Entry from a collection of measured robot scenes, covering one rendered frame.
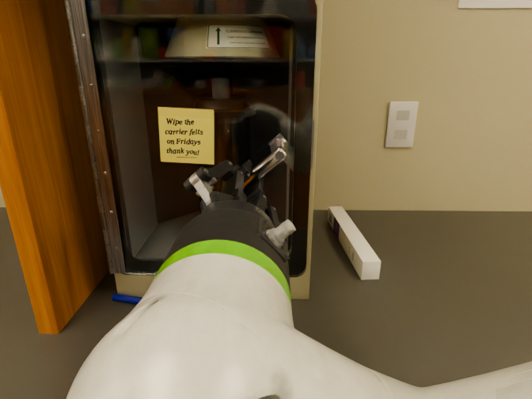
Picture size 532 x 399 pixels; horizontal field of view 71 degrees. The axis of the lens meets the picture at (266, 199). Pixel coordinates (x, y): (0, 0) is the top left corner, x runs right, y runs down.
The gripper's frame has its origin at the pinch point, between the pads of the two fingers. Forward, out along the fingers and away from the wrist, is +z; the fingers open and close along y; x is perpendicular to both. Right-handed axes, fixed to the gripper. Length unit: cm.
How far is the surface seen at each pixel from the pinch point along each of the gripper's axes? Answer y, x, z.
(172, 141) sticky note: 10.3, 4.9, 4.2
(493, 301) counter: -43.2, -15.0, 5.6
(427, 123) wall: -28, -31, 48
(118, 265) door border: 2.4, 26.0, 4.3
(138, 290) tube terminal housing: -3.1, 28.1, 5.5
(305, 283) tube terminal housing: -20.2, 6.2, 5.4
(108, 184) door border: 12.2, 16.7, 4.3
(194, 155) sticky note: 6.9, 4.1, 4.2
